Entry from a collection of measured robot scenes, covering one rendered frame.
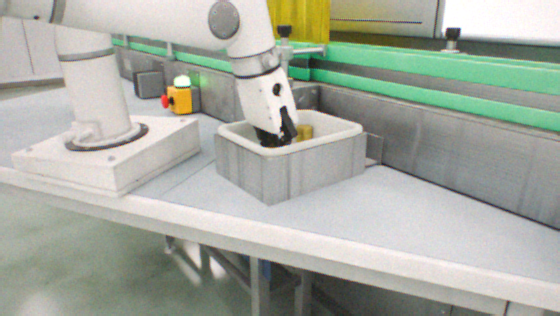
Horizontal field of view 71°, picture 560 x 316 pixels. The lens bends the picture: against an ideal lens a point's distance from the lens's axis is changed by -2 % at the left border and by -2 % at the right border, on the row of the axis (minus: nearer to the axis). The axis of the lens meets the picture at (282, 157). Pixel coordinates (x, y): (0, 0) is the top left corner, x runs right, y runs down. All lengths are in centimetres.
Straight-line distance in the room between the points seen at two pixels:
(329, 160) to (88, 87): 44
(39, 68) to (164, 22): 625
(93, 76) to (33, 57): 593
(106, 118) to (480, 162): 64
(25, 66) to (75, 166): 597
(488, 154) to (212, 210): 43
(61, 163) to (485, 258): 67
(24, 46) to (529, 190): 644
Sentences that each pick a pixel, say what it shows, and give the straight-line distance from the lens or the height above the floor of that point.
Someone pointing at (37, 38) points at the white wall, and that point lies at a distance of 668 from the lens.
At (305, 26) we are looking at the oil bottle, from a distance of 96.
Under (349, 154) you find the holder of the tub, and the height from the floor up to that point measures 80.
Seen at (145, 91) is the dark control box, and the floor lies 78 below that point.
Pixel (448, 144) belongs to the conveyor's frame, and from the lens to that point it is 71.
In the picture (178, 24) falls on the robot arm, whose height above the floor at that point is 103.
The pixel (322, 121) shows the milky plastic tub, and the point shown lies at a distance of 80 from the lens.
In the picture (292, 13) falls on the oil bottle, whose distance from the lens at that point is 100.
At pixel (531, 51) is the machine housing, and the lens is 87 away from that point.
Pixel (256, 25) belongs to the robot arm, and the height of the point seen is 102.
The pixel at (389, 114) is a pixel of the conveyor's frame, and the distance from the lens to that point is 77.
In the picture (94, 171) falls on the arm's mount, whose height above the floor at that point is 79.
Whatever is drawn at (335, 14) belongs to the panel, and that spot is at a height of 102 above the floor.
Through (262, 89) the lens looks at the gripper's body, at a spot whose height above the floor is 93.
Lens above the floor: 104
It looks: 21 degrees down
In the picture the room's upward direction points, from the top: straight up
